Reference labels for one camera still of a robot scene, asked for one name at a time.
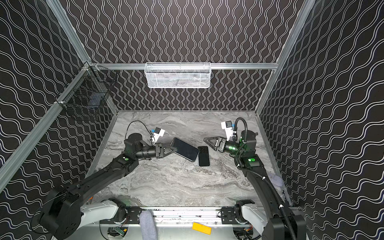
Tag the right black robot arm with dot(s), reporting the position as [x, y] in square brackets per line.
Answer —
[277, 221]

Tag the yellow card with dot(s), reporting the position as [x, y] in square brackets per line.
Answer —
[202, 228]

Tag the black phone screen up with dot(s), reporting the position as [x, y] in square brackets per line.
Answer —
[185, 150]

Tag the base mounting plate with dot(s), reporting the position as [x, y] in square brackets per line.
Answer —
[246, 214]
[131, 215]

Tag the light teal phone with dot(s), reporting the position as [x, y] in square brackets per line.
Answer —
[204, 157]

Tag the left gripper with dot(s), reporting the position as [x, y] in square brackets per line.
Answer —
[160, 150]

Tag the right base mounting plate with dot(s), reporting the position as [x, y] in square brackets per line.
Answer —
[246, 214]

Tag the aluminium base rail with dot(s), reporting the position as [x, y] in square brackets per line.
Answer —
[163, 216]

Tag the grey cloth on table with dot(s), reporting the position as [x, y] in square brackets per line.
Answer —
[276, 181]

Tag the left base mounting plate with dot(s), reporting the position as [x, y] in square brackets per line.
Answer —
[131, 215]

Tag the black wire basket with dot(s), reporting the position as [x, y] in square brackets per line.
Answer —
[91, 96]

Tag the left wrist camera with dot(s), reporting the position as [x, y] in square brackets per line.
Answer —
[156, 134]

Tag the white mesh basket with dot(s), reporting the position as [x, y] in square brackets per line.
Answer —
[176, 75]

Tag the grey cloth roll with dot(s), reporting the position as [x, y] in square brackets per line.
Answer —
[148, 226]

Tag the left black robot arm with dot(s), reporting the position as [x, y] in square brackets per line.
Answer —
[62, 212]

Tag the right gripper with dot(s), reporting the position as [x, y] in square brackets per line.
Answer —
[222, 144]

